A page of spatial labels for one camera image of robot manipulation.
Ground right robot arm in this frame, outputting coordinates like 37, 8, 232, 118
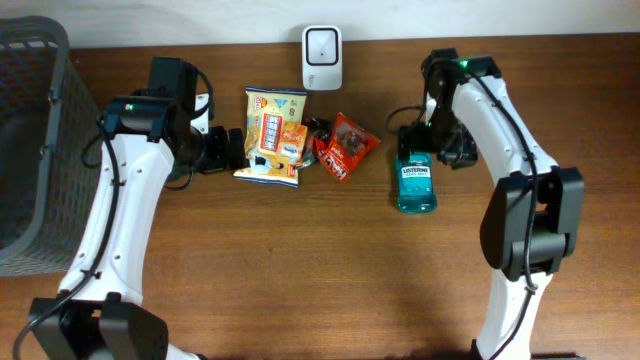
396, 48, 585, 359

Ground orange small packet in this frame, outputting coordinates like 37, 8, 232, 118
275, 122, 308, 163

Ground white barcode scanner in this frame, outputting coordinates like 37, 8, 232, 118
301, 25, 344, 91

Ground grey plastic basket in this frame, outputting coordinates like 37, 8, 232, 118
1, 16, 100, 277

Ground blue mouthwash bottle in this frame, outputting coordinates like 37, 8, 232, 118
395, 152, 438, 214

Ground yellow snack bag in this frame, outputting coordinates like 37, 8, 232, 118
234, 86, 307, 188

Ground red snack packet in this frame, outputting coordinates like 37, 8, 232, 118
316, 113, 381, 183

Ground dark crinkled wrapper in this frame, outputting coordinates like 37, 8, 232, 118
296, 117, 333, 169

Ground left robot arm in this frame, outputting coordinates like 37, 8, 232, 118
12, 90, 227, 359

